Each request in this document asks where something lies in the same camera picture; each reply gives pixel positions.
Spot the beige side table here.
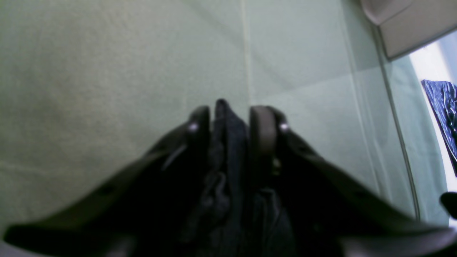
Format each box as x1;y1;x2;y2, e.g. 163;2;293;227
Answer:
361;0;457;60

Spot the black t-shirt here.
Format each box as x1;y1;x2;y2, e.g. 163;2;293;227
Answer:
176;99;298;257

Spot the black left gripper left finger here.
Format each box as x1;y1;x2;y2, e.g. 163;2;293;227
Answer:
4;106;210;257

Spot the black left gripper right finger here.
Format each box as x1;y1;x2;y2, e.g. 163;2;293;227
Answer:
249;105;456;257

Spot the light green table cloth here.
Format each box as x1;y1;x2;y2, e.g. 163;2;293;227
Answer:
0;0;449;231

